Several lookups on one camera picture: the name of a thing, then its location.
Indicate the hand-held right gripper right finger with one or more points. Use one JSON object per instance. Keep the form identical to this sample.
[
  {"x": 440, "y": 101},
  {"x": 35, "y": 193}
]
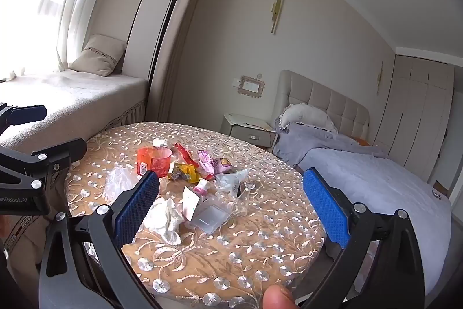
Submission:
[{"x": 325, "y": 207}]

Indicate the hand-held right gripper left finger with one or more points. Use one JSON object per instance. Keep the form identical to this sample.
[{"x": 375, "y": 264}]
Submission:
[{"x": 139, "y": 204}]

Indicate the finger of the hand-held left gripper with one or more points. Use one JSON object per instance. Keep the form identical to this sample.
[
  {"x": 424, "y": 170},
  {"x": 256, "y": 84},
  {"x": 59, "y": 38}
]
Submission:
[
  {"x": 29, "y": 114},
  {"x": 54, "y": 153}
]

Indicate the clear plastic bag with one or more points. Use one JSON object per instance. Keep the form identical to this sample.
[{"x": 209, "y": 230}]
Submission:
[{"x": 119, "y": 180}]

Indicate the white plastic bag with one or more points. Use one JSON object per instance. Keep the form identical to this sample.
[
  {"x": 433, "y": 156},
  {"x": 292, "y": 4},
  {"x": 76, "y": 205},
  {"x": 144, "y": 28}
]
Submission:
[{"x": 228, "y": 182}]

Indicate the crumpled white tissue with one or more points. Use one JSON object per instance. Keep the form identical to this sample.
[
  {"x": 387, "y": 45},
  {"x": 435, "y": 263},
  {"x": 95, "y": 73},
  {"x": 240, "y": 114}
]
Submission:
[{"x": 164, "y": 218}]

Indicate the beige window seat mattress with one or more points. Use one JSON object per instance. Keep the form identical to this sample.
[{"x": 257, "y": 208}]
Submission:
[{"x": 72, "y": 99}]

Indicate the orange plastic cup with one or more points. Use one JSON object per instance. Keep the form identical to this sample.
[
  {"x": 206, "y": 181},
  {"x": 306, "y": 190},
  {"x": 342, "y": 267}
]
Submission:
[{"x": 152, "y": 158}]

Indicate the white paper card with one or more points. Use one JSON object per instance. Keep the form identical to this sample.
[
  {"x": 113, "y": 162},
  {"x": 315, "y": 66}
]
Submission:
[{"x": 190, "y": 204}]

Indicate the yellow snack wrapper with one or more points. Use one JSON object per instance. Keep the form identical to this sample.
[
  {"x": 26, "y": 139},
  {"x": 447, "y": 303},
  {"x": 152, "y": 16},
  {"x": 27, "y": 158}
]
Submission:
[{"x": 186, "y": 171}]

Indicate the bed with lavender cover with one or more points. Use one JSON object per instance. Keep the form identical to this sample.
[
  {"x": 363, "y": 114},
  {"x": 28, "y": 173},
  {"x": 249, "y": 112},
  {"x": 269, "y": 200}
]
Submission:
[{"x": 379, "y": 178}]

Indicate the small pink bottle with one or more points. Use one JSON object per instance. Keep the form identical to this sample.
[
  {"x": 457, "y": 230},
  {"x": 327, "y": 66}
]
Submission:
[{"x": 200, "y": 187}]

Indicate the crumpled clear plastic wrapper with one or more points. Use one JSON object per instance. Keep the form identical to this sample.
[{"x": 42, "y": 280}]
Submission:
[{"x": 160, "y": 142}]

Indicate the red snack wrapper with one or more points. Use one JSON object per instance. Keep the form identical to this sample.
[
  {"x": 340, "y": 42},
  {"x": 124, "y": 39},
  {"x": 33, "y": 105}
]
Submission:
[{"x": 182, "y": 151}]

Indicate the clear plastic box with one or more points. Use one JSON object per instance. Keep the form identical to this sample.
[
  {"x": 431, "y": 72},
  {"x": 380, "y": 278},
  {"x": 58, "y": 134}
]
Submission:
[{"x": 211, "y": 216}]

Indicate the clear plastic cup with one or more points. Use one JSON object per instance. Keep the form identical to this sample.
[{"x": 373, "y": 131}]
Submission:
[{"x": 249, "y": 191}]

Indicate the pink snack wrapper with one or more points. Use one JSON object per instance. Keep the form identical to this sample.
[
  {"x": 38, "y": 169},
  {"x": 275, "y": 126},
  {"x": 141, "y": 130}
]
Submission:
[{"x": 205, "y": 160}]

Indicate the beige cushion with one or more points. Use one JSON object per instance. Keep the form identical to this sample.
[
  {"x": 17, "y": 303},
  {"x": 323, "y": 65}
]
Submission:
[{"x": 97, "y": 55}]

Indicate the purple snack packet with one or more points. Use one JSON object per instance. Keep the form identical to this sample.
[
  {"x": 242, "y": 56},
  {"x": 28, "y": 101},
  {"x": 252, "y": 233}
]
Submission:
[{"x": 221, "y": 164}]

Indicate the white bed pillow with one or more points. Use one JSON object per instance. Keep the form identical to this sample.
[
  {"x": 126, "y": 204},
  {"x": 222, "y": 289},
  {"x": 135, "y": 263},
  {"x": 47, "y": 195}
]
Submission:
[{"x": 307, "y": 117}]

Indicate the round table with embroidered tablecloth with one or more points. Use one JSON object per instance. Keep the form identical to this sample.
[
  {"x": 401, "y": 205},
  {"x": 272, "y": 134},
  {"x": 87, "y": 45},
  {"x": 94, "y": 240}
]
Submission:
[{"x": 235, "y": 258}]

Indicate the white nightstand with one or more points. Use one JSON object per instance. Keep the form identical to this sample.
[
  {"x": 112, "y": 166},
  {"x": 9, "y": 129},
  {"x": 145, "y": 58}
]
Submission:
[{"x": 249, "y": 135}]

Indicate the beige tufted headboard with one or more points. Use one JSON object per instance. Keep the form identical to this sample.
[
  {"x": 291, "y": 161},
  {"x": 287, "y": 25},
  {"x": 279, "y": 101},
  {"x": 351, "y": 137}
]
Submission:
[{"x": 325, "y": 95}]

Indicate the white sheer curtain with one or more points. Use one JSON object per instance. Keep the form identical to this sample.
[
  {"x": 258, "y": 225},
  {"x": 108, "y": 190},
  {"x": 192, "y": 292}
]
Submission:
[{"x": 77, "y": 5}]

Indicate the beige wardrobe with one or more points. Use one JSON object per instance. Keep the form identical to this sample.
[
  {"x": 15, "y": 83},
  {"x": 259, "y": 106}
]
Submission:
[{"x": 416, "y": 113}]

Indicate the beige wall switch frame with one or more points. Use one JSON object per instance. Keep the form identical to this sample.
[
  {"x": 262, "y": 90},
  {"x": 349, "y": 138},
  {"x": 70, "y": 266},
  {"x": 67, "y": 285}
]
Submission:
[{"x": 252, "y": 87}]

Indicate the short gold wall lamp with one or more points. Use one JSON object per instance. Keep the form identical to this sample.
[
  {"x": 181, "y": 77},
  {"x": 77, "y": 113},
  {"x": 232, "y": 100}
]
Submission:
[{"x": 379, "y": 77}]

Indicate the dark sliding door frame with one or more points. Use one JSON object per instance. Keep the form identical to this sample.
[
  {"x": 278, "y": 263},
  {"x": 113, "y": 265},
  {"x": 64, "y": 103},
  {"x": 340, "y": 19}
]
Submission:
[{"x": 173, "y": 26}]

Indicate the long gold wall lamp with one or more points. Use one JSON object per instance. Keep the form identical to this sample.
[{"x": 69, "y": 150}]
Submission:
[{"x": 277, "y": 10}]

